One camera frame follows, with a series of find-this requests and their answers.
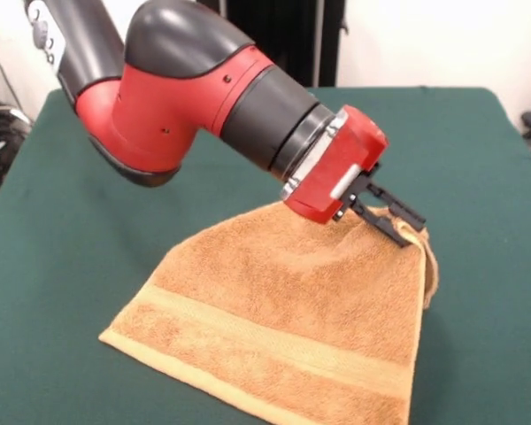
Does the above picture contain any black metal stand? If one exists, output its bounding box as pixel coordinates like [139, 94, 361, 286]
[196, 0, 350, 89]

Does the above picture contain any dark green table cloth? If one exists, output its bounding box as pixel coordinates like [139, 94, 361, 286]
[0, 86, 531, 425]

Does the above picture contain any white cable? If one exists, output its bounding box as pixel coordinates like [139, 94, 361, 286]
[0, 104, 33, 132]

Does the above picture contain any tan terry towel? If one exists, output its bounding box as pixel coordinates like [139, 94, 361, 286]
[97, 201, 440, 425]

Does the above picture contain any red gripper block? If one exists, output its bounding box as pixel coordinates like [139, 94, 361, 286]
[282, 104, 427, 248]

